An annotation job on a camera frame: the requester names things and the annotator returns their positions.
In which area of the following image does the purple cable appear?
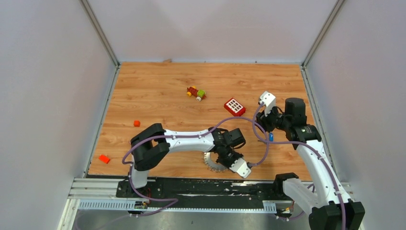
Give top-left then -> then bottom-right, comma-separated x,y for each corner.
122,116 -> 270,217
252,103 -> 347,230

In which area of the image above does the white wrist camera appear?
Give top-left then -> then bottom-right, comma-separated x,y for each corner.
229,158 -> 251,179
258,91 -> 276,116

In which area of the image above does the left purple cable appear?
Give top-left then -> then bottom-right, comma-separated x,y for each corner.
122,116 -> 270,217

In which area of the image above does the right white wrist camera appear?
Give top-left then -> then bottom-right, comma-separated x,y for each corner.
258,91 -> 276,116

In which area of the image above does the red brick near edge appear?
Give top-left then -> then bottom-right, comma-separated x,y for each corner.
98,154 -> 111,164

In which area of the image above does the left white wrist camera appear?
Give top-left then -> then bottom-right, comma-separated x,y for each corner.
229,158 -> 251,179

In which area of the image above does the red white window brick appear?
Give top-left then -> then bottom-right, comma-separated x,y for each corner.
224,97 -> 246,116

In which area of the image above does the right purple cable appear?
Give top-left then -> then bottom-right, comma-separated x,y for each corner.
252,103 -> 347,230

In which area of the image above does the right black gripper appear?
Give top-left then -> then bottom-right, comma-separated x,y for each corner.
253,103 -> 290,134

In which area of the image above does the grey slotted cable duct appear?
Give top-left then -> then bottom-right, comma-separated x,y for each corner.
78,199 -> 277,214

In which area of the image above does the toy brick car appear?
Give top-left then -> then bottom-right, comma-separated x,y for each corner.
186,86 -> 207,102

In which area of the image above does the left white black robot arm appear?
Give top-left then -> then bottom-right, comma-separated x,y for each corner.
122,123 -> 251,198

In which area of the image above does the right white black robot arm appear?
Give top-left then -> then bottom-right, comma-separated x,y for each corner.
255,92 -> 365,230

